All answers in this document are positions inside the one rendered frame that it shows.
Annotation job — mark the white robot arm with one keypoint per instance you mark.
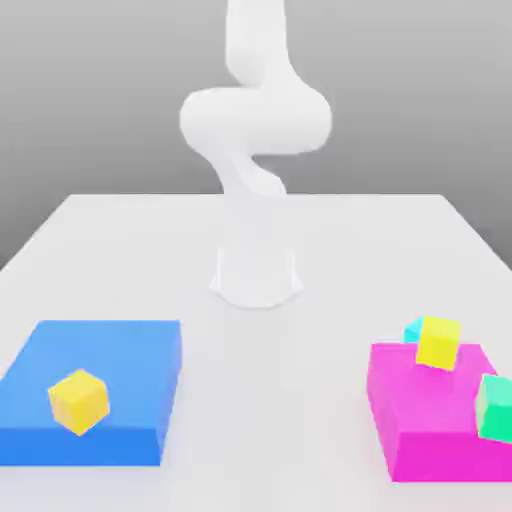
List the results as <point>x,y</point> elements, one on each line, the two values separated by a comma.
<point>256,120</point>

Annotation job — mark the small cyan cube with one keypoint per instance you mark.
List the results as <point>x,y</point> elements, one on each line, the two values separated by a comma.
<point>412,331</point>

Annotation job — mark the small lemon-yellow cube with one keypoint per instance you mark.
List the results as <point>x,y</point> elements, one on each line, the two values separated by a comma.
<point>438,343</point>

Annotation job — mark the small orange-yellow cube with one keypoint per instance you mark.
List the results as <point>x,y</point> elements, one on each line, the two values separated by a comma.
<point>79,402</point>

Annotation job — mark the small green cube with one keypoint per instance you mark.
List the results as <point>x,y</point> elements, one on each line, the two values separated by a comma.
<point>496,412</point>

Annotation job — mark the large blue box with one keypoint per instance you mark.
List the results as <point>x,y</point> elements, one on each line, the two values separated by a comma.
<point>120,360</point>

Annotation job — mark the large magenta box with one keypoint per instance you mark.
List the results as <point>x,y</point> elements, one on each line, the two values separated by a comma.
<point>424,404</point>

